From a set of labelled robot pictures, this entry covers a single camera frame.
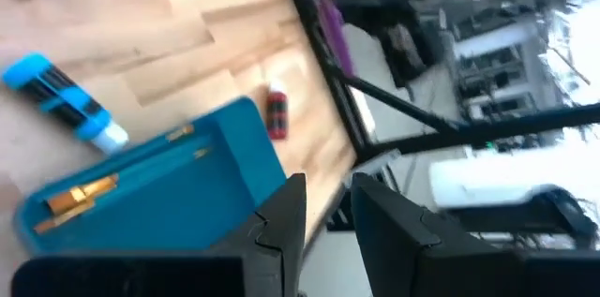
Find black equipment cart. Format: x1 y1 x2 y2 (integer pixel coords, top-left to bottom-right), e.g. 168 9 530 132
369 99 600 251

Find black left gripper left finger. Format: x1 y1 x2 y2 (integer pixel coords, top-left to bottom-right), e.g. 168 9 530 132
210 173 308 297

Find black metal table frame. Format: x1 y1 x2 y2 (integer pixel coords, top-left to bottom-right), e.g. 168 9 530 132
276 0 465 167

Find thin paintbrush gold ferrule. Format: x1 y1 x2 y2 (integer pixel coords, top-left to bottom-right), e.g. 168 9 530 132
69 123 196 186
93 146 212 195

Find grey shelving unit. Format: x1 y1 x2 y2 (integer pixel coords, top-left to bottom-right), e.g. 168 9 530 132
440 6 568 123

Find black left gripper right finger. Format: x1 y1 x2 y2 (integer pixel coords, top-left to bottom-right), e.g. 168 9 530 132
350 172 521 297

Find large teal plastic tray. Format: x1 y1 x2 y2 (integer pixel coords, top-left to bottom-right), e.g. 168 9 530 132
12 95 288 257

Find white box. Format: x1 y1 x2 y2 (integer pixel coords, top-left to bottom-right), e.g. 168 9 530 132
428 144 600 209

